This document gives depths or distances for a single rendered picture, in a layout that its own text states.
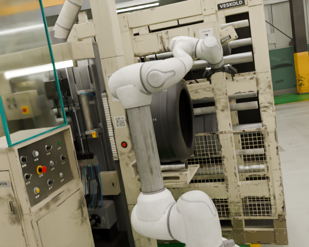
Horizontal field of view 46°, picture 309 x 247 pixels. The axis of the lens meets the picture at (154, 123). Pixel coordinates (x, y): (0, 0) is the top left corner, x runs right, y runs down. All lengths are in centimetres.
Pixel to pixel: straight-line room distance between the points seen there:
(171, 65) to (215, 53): 52
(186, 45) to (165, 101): 40
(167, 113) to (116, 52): 57
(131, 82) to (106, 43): 99
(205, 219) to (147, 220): 26
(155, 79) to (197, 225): 59
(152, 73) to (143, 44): 124
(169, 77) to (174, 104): 78
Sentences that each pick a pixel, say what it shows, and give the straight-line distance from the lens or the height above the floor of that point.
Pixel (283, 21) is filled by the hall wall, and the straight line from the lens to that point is 1191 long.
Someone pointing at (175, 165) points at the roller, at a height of 91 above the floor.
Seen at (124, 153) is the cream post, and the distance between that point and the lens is 251.
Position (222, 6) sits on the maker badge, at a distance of 282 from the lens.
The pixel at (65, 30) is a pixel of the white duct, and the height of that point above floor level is 192.
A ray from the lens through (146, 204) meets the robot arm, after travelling 155.
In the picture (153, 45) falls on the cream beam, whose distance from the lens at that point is 260.
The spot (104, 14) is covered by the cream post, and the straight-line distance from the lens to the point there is 246.
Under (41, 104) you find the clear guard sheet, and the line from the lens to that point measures 225.
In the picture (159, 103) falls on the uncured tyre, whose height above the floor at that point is 133.
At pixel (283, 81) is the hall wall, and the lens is 1183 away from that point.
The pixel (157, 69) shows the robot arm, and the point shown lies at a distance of 139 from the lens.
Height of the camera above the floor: 157
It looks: 9 degrees down
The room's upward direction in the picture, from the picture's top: 9 degrees counter-clockwise
